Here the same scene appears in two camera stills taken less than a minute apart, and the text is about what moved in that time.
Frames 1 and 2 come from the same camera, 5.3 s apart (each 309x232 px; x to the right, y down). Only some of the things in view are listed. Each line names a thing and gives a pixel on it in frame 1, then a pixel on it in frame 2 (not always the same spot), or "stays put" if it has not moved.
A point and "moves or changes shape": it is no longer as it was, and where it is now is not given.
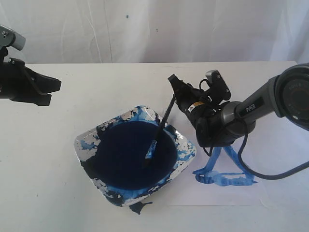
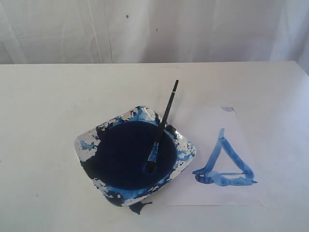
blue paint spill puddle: (137, 207) stays put
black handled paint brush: (151, 148) moves or changes shape
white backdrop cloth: (86, 31) stays put
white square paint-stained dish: (113, 155) stays put
